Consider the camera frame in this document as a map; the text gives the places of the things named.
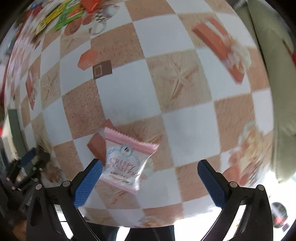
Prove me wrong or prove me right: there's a pink white snack packet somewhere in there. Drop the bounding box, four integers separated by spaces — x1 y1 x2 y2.
100 128 159 194

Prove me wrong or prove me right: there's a yellow snack packet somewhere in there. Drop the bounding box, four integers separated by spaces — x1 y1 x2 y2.
34 1 69 37

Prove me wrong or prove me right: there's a green snack packet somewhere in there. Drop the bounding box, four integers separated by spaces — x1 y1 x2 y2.
55 0 84 31

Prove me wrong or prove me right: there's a beige sofa cushion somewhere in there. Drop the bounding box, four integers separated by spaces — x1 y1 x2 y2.
236 1 295 182

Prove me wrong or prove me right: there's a red candy packet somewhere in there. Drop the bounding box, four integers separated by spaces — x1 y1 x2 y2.
80 0 101 13

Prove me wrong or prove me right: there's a checkered tablecloth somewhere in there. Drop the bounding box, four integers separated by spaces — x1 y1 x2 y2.
4 1 273 227

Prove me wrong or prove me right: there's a white storage tray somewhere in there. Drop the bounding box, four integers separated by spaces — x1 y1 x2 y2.
1 109 27 162

